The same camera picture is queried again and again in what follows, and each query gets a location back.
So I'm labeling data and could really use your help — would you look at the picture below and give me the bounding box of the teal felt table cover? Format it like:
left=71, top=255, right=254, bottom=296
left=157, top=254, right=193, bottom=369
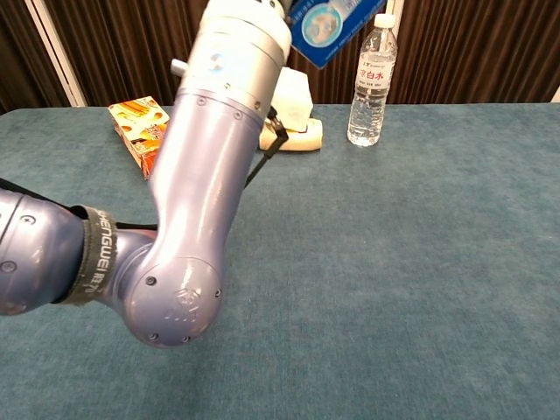
left=0, top=102, right=560, bottom=420

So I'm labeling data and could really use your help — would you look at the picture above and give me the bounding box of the orange snack box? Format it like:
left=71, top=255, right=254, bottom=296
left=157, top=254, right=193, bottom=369
left=107, top=96, right=172, bottom=181

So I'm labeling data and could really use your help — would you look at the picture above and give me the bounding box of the brown pleated curtain panel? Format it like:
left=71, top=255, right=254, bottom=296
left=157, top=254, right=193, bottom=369
left=43, top=0, right=207, bottom=107
left=395, top=0, right=560, bottom=105
left=0, top=0, right=74, bottom=116
left=279, top=43, right=390, bottom=105

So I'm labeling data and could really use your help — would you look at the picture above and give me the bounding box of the white tissue pack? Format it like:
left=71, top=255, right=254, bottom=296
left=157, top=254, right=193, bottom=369
left=273, top=66, right=315, bottom=133

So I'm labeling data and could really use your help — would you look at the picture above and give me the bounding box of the blue toothpaste carton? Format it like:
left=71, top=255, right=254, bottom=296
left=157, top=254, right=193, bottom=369
left=287, top=0, right=389, bottom=70

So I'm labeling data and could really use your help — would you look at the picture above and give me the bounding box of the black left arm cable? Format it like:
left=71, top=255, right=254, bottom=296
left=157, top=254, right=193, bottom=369
left=0, top=104, right=290, bottom=232

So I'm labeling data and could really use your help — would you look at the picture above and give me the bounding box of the clear plastic water bottle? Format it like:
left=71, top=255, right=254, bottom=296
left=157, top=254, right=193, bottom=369
left=346, top=12, right=399, bottom=148

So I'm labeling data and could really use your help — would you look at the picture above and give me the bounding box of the black velcro strap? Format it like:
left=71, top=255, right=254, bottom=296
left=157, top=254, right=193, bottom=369
left=51, top=204, right=118, bottom=306

